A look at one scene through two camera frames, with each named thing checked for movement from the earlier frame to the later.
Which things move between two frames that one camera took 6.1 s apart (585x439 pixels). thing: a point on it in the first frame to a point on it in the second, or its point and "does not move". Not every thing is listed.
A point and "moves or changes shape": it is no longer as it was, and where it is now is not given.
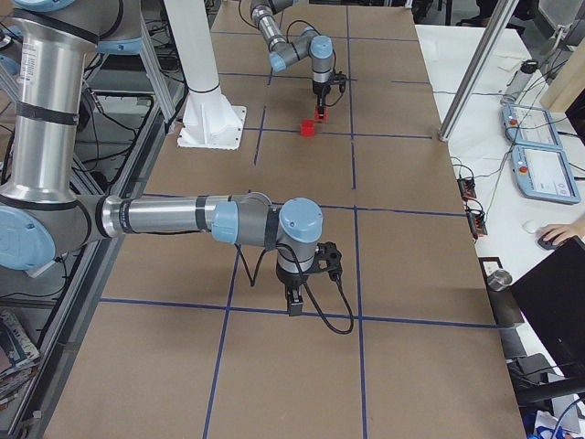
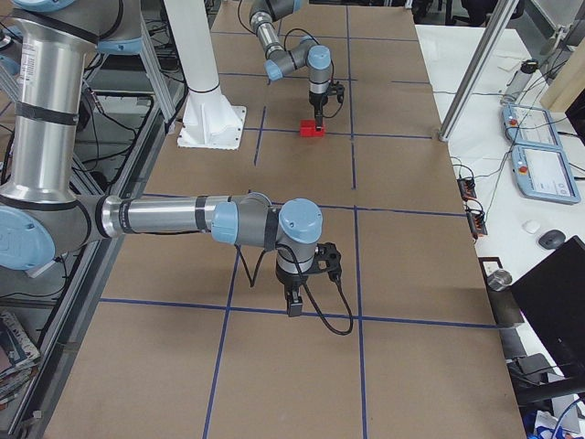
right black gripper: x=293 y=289 does not move
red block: x=325 y=115 moves or changes shape
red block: x=307 y=127 does not move
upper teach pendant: x=530 y=126 does not move
